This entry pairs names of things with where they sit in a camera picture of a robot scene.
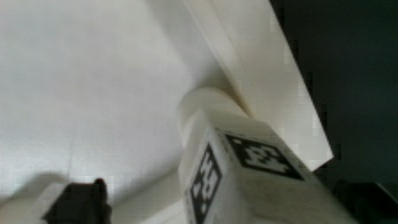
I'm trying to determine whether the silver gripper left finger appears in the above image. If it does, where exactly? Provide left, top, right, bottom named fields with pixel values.
left=41, top=178, right=112, bottom=224

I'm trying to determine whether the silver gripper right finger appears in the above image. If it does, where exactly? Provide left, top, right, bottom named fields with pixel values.
left=333, top=181, right=398, bottom=224

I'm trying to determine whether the white table leg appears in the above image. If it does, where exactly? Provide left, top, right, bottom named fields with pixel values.
left=178, top=88, right=359, bottom=224

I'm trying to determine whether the white square table top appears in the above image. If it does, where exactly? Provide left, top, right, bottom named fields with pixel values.
left=0, top=0, right=333, bottom=224

